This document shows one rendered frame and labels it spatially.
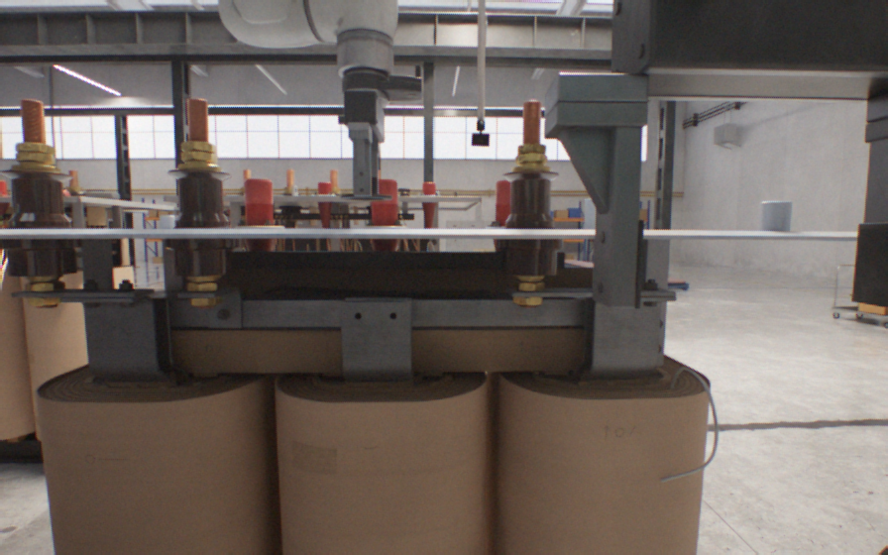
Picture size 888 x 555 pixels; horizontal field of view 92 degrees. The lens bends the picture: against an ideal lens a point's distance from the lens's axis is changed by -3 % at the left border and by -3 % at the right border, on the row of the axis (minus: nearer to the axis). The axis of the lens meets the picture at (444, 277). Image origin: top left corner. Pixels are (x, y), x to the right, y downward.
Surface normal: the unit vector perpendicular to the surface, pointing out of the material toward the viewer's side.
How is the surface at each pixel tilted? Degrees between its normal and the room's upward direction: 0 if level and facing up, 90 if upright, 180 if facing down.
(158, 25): 90
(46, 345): 90
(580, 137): 90
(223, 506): 90
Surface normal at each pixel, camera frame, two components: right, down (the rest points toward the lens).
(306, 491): -0.40, 0.09
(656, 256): 0.04, 0.10
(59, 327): 0.41, 0.09
